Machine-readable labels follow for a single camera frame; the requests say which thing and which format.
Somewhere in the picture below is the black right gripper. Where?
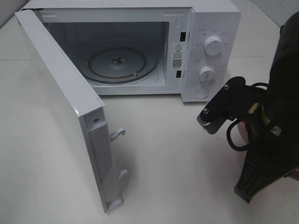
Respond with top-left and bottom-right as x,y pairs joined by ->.
228,85 -> 299,203

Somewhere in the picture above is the round white door button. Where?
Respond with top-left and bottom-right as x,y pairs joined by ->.
195,87 -> 209,99

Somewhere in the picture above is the white microwave door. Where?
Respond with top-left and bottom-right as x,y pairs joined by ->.
15,10 -> 128,212

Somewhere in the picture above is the pink round plate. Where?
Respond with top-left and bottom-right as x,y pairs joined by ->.
236,122 -> 249,146

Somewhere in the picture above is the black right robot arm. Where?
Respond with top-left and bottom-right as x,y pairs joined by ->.
227,13 -> 299,203

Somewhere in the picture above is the lower white timer knob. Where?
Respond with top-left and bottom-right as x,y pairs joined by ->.
198,66 -> 216,82

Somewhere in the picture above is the upper white power knob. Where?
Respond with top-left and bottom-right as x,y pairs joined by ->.
203,35 -> 223,56

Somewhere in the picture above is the white microwave oven body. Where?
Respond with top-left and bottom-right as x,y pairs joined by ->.
20,0 -> 241,102

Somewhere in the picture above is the white warning label sticker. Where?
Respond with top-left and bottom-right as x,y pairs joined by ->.
171,42 -> 187,70

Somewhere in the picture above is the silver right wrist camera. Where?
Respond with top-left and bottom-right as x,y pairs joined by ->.
197,77 -> 245,134

